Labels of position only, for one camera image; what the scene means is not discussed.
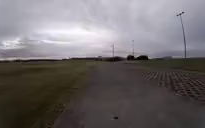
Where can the dark bushes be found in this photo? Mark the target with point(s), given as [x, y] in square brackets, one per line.
[141, 57]

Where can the grey asphalt path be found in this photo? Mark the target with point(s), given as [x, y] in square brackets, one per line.
[123, 100]

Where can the green grass field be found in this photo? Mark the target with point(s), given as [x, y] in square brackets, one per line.
[26, 90]

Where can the grass bank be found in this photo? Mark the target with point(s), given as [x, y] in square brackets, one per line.
[186, 64]

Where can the grid paver patch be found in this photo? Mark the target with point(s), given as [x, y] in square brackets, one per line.
[186, 85]

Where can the tall lamp post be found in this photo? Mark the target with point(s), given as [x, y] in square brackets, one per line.
[183, 36]

